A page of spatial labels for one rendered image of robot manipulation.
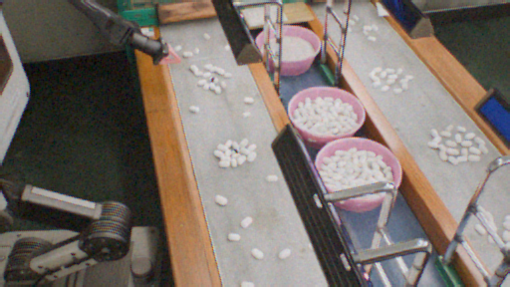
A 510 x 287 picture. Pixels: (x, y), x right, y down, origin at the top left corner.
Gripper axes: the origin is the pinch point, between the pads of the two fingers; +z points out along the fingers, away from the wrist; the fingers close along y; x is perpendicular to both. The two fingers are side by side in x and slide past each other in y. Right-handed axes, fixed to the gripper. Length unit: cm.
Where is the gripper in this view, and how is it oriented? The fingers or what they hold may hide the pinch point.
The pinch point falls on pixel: (178, 61)
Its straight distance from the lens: 186.4
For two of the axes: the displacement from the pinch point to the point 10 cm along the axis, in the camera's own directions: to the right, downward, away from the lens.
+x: -6.1, 6.7, 4.2
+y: -2.5, -6.7, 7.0
